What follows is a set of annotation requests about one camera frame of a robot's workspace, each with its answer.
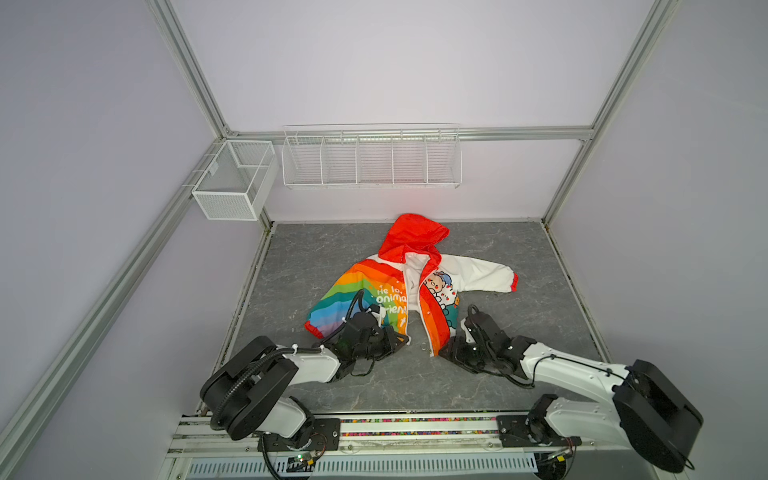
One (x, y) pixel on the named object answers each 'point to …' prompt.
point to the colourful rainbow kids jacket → (410, 284)
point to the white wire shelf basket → (372, 155)
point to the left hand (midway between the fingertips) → (410, 344)
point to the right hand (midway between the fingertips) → (444, 357)
